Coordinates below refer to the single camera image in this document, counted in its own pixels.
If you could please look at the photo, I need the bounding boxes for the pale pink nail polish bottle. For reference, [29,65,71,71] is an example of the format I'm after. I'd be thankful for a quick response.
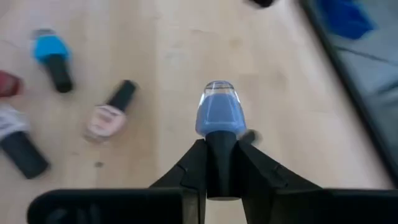
[83,79,139,144]

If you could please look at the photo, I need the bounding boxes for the bright blue nail polish bottle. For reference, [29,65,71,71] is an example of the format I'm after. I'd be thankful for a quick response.
[30,27,75,94]

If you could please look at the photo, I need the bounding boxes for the white nail polish bottle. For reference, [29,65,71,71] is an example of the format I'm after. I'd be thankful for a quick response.
[0,103,50,180]

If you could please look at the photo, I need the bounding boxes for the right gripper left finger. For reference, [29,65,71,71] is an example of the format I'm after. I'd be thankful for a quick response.
[27,139,208,224]

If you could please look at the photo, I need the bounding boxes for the blue plastic object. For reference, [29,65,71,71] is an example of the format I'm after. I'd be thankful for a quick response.
[317,0,377,40]

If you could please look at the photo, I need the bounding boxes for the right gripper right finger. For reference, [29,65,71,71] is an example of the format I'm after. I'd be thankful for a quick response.
[238,141,398,224]

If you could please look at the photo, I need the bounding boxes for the red nail polish bottle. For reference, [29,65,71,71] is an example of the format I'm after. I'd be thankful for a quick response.
[0,70,24,98]

